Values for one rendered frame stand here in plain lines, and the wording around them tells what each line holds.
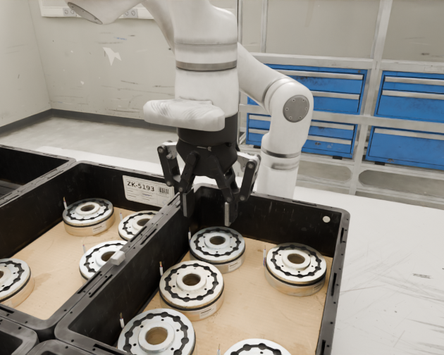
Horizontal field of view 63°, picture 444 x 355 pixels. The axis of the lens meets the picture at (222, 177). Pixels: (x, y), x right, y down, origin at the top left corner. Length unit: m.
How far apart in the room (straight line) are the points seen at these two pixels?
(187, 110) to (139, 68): 3.43
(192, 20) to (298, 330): 0.44
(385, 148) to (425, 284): 1.61
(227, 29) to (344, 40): 2.79
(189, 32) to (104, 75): 3.67
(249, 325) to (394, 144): 2.01
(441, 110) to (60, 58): 3.57
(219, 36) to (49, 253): 0.54
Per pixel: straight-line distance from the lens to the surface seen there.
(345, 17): 3.16
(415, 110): 2.41
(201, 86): 0.40
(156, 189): 0.77
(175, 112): 0.37
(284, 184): 0.84
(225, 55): 0.40
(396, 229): 1.10
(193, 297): 0.57
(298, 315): 0.60
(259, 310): 0.60
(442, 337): 0.84
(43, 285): 0.70
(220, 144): 0.42
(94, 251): 0.70
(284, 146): 0.79
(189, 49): 0.40
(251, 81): 0.78
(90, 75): 4.17
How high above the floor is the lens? 1.27
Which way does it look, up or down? 27 degrees down
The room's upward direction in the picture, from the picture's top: straight up
